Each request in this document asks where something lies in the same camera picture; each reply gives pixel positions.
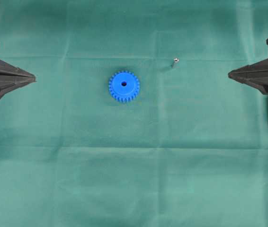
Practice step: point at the small grey metal shaft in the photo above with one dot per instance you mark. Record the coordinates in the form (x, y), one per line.
(174, 63)

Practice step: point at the blue plastic gear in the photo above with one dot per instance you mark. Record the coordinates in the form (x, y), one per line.
(124, 86)

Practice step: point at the green table cloth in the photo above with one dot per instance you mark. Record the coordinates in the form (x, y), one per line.
(190, 151)

